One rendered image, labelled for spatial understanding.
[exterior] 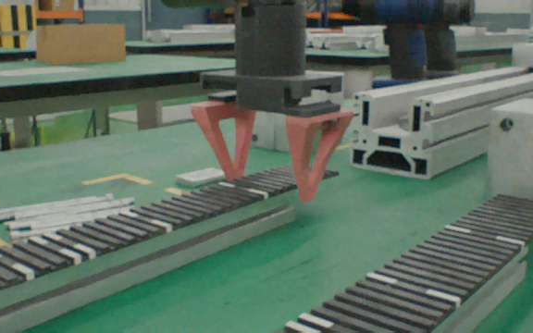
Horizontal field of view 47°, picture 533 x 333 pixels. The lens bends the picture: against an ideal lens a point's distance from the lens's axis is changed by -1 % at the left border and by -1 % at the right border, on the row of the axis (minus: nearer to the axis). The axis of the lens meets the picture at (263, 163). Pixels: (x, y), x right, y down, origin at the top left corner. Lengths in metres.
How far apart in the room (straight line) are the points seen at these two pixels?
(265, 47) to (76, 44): 2.10
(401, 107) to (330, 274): 0.37
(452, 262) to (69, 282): 0.22
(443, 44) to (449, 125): 0.58
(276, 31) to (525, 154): 0.23
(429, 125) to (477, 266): 0.33
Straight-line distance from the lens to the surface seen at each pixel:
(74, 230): 0.42
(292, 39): 0.48
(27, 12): 6.31
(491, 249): 0.39
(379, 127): 0.71
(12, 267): 0.37
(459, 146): 0.74
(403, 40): 1.07
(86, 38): 2.57
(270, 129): 0.80
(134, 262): 0.41
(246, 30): 0.48
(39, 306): 0.37
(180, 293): 0.39
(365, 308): 0.30
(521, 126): 0.54
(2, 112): 1.88
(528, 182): 0.54
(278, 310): 0.37
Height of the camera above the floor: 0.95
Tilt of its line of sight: 13 degrees down
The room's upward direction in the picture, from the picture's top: straight up
